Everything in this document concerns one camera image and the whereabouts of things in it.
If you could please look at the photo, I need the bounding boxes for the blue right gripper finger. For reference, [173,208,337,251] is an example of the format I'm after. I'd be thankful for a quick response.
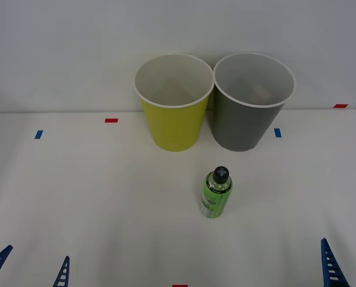
[320,238,351,287]

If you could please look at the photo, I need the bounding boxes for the green bottle with black cap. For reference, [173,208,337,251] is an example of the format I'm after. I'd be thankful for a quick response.
[199,166,234,219]

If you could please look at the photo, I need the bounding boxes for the grey plastic bin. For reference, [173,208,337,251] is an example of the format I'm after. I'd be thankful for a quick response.
[209,52,297,152]

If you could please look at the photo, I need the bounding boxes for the yellow-green plastic bin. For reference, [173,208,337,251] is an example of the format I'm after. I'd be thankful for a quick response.
[133,53,215,152]

